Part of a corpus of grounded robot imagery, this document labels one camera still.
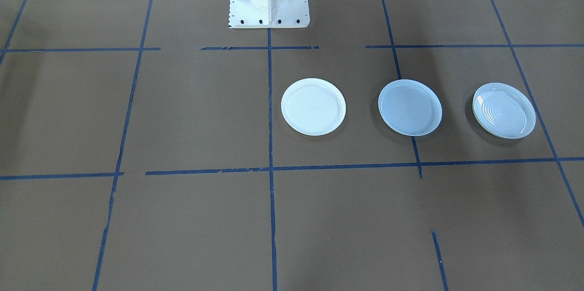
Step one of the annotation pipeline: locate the plain white plate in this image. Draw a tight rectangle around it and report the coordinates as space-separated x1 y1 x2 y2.
281 78 347 136

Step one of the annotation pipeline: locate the pale plate with concentric ridges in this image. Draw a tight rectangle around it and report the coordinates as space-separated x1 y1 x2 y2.
472 82 537 140

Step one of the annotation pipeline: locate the plain blue-grey plate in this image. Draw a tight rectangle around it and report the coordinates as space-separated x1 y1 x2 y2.
378 79 443 137

